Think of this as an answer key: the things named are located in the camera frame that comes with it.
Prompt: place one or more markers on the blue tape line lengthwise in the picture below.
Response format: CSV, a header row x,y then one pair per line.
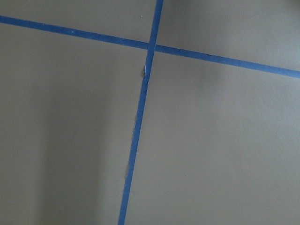
x,y
140,111

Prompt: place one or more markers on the blue tape line crosswise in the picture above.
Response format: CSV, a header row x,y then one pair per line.
x,y
144,45

